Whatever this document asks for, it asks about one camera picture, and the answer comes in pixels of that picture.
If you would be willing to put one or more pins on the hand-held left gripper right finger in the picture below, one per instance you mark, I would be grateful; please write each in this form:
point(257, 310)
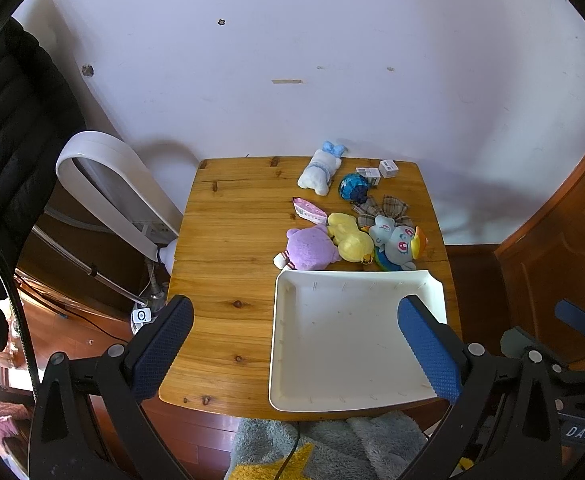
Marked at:
point(430, 350)

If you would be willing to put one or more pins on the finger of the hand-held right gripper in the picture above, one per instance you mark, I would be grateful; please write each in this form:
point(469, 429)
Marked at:
point(577, 317)

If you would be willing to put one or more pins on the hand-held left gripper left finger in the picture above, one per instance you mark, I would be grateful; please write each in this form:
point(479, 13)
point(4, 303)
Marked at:
point(165, 345)

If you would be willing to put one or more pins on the white plastic tray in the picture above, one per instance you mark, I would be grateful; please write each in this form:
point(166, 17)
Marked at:
point(342, 340)

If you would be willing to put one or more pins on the grey pony plush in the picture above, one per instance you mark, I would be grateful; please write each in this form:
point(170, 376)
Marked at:
point(395, 245)

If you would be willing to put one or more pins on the yellow plush toy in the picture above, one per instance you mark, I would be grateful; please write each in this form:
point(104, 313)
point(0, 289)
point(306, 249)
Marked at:
point(352, 245)

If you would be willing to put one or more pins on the purple plush toy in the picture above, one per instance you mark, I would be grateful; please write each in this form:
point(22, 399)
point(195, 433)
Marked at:
point(307, 250)

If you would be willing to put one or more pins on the blue glitter ball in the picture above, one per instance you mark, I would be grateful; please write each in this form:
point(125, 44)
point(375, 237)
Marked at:
point(355, 187)

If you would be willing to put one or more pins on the pink striped pouch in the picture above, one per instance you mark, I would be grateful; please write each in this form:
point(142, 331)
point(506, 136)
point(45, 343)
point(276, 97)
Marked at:
point(310, 211)

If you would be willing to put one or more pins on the white plush with blue bow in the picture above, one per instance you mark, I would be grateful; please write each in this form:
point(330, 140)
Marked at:
point(317, 175)

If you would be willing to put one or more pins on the white round device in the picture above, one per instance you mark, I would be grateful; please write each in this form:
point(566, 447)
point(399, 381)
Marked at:
point(142, 317)

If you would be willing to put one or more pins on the wooden door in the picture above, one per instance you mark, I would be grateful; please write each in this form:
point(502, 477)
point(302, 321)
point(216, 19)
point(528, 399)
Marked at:
point(562, 240)

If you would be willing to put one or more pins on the metal pole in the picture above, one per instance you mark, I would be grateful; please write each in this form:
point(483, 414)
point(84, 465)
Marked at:
point(87, 267)

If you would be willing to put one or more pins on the grey fuzzy rug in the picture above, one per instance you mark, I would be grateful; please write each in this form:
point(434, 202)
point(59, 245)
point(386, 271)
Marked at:
point(352, 445)

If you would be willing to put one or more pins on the plaid fabric bow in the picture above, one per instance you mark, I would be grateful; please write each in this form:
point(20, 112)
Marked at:
point(385, 207)

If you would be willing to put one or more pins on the white loop-shaped fan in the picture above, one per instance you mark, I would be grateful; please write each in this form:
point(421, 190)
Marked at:
point(137, 195)

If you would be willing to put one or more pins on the pink cloth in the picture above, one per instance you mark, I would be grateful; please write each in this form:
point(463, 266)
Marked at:
point(5, 417)

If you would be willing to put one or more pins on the small white green-print box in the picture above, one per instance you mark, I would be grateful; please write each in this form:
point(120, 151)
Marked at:
point(369, 176)

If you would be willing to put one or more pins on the small white cube box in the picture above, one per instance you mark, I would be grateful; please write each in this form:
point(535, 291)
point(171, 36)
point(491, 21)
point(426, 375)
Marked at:
point(388, 169)

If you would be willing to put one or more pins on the black padded jacket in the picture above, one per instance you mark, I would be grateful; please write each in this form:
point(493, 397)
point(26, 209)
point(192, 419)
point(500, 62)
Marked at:
point(12, 135)

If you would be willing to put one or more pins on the strip of wall tape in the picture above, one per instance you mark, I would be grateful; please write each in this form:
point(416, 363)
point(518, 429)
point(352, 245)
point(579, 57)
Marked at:
point(287, 81)

